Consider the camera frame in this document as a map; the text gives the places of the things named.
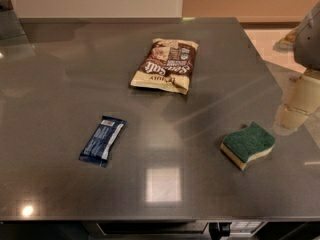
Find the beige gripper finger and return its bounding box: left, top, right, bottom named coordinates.
left=277, top=69, right=320, bottom=130

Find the white label under table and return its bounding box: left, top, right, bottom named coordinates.
left=231, top=221, right=263, bottom=234

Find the brown sea salt chip bag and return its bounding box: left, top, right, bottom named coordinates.
left=130, top=38, right=198, bottom=95

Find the green and yellow sponge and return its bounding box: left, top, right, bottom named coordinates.
left=221, top=122, right=276, bottom=170

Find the blue snack bar wrapper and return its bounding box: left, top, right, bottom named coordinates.
left=79, top=116, right=126, bottom=167

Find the black knob under table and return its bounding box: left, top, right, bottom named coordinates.
left=209, top=223, right=231, bottom=240

